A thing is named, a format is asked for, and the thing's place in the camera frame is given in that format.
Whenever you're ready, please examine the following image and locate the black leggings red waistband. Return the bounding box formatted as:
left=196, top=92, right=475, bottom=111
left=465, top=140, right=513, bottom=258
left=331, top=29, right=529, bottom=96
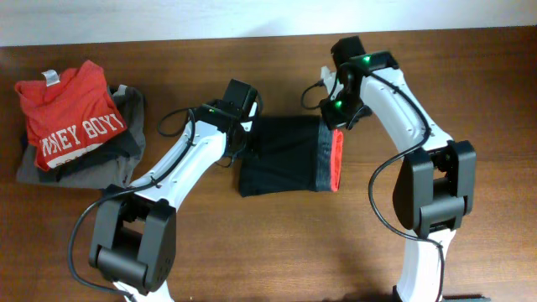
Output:
left=238, top=115, right=344, bottom=197

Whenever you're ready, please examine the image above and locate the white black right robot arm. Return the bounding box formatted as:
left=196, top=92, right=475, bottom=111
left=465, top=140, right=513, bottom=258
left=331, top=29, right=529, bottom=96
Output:
left=320, top=50, right=477, bottom=301

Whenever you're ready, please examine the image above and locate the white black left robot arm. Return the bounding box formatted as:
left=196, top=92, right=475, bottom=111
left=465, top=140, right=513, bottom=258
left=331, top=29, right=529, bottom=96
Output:
left=83, top=101, right=263, bottom=301

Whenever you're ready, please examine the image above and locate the grey folded garment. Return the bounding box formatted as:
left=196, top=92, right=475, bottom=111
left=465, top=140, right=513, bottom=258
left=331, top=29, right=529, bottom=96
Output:
left=15, top=84, right=147, bottom=190

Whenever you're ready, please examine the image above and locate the red printed t-shirt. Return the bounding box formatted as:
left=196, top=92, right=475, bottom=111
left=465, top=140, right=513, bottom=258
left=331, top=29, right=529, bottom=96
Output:
left=14, top=60, right=127, bottom=171

